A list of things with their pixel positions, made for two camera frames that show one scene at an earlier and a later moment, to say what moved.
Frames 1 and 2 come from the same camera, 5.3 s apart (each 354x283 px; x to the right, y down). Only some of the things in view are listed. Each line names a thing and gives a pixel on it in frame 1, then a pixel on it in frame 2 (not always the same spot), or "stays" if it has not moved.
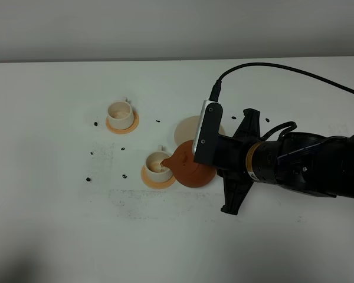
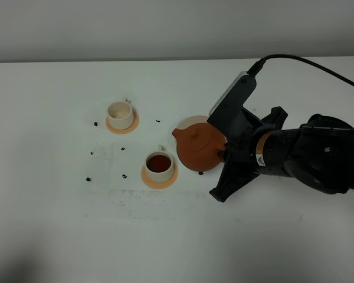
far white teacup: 120,114 stays
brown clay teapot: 186,171 -> 197,145
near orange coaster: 156,184 stays
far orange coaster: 125,130 stays
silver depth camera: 205,144 -> 229,116
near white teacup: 153,170 stays
